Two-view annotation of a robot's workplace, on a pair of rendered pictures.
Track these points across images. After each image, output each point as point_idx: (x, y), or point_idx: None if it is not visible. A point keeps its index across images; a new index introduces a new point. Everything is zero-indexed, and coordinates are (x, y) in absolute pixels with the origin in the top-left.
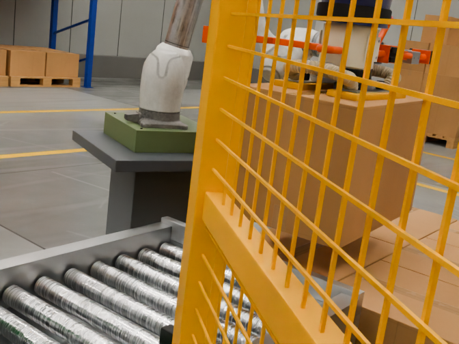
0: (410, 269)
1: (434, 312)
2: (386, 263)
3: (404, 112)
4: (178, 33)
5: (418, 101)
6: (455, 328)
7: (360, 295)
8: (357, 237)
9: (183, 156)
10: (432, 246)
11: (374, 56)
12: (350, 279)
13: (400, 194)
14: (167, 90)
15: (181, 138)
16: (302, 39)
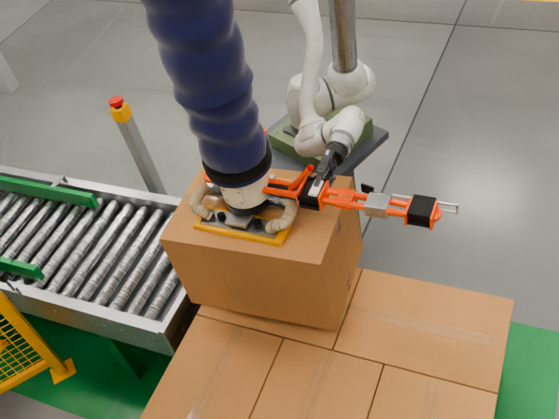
0: (274, 360)
1: (194, 382)
2: (275, 342)
3: (245, 258)
4: (333, 58)
5: (276, 258)
6: (173, 396)
7: (159, 332)
8: (220, 308)
9: (288, 167)
10: (354, 372)
11: (239, 202)
12: (225, 326)
13: (292, 311)
14: (289, 113)
15: (297, 153)
16: (326, 129)
